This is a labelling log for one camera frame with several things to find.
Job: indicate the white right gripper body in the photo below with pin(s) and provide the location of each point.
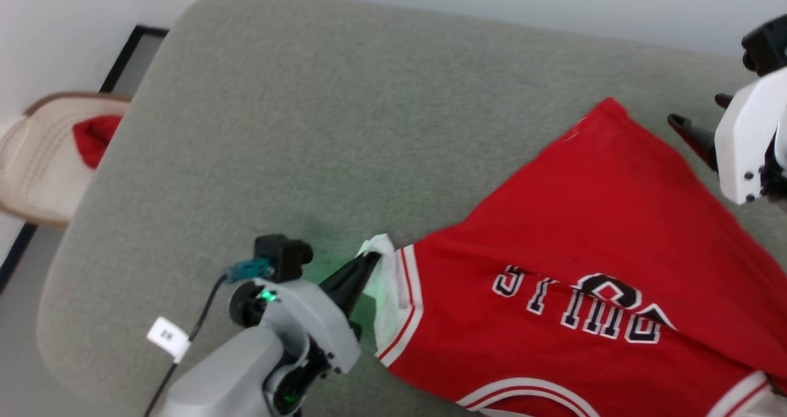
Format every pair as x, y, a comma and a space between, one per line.
747, 140

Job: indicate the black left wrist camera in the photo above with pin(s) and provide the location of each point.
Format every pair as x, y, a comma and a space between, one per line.
281, 256

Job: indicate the black framed grey panel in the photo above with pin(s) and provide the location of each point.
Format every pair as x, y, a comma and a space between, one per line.
132, 51

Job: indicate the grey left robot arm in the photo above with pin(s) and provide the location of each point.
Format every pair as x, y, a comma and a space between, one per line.
227, 374

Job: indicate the light grey left gripper body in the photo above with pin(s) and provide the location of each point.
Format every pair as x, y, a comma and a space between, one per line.
320, 325

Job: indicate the red and white basketball jersey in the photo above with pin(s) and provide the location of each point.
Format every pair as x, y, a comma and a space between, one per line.
584, 220

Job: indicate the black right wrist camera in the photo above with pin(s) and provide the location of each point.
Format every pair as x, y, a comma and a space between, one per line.
765, 45

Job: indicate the red cloth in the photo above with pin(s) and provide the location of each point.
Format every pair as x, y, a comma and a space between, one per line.
95, 139

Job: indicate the white paper label tag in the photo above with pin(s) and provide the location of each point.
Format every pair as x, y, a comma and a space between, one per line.
168, 338

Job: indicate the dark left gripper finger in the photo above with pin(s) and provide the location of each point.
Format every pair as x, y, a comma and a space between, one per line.
351, 278

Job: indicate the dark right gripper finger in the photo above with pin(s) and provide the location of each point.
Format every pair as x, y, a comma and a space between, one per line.
701, 139
723, 100

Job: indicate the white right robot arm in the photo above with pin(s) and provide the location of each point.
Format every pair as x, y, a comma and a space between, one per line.
782, 146

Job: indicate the beige plastic laundry basket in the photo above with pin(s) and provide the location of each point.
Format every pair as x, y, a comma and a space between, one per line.
37, 158

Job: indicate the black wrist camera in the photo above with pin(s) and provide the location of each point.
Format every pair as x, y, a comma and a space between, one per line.
281, 256
765, 45

